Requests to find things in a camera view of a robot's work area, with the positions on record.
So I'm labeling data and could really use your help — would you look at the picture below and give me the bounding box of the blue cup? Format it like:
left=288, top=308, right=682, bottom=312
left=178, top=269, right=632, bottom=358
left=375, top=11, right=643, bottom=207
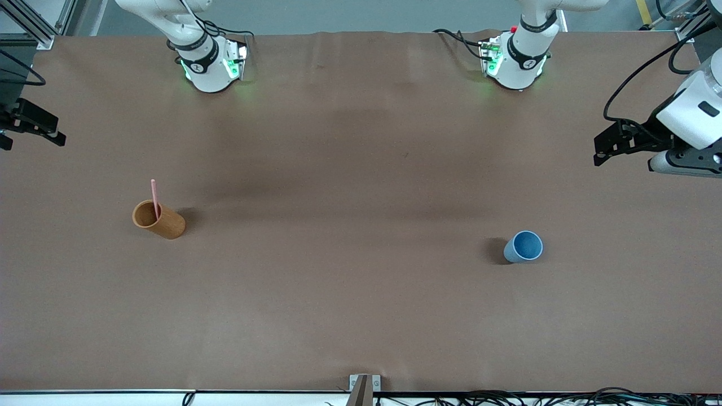
left=503, top=230, right=544, bottom=264

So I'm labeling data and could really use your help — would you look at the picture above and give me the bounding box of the orange cup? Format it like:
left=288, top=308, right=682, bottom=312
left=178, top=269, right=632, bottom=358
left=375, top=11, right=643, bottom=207
left=132, top=200, right=186, bottom=240

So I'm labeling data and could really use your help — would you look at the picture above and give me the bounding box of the brown table mat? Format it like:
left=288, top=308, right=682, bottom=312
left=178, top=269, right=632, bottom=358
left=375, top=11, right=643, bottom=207
left=0, top=31, right=722, bottom=394

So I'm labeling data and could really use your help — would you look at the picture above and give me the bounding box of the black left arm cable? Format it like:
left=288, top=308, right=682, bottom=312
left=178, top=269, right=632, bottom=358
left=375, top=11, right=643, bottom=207
left=604, top=25, right=706, bottom=122

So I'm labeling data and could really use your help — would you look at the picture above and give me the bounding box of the aluminium frame bracket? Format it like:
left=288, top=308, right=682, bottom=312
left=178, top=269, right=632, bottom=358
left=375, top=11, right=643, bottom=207
left=676, top=11, right=712, bottom=43

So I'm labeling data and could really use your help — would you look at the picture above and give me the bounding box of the aluminium frame profile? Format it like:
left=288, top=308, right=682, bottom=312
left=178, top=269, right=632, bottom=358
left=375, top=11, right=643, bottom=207
left=0, top=0, right=77, bottom=50

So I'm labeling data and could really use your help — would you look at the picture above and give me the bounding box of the black base cable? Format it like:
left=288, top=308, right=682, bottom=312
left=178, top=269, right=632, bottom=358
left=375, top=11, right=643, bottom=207
left=180, top=0, right=256, bottom=38
left=433, top=28, right=487, bottom=60

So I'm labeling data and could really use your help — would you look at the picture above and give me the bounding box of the black cable bundle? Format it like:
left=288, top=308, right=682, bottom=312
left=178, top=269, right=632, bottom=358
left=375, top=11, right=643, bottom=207
left=375, top=387, right=722, bottom=406

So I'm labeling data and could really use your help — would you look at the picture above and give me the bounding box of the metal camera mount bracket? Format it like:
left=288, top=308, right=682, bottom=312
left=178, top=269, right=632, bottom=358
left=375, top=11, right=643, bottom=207
left=349, top=374, right=381, bottom=406

